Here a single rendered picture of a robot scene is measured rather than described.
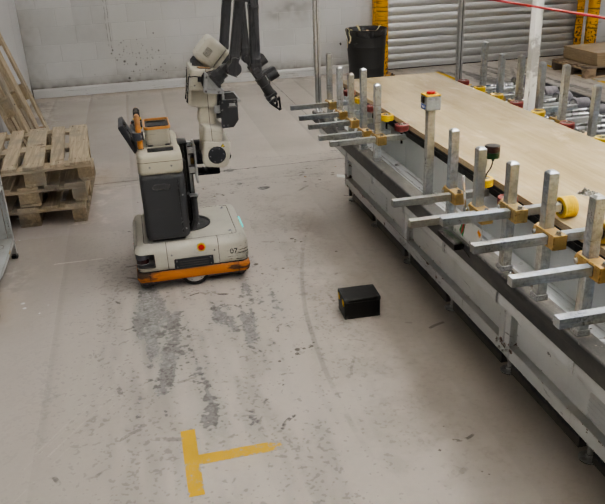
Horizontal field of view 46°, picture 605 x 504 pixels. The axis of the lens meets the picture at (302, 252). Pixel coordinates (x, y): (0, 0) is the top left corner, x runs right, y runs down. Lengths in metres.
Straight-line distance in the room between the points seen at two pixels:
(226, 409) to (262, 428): 0.22
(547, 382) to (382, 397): 0.70
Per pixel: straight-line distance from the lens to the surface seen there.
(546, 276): 2.23
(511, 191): 2.71
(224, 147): 4.28
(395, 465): 2.93
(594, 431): 2.96
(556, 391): 3.14
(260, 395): 3.31
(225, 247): 4.26
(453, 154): 3.13
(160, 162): 4.10
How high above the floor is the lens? 1.91
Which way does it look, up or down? 24 degrees down
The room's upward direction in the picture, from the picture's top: 2 degrees counter-clockwise
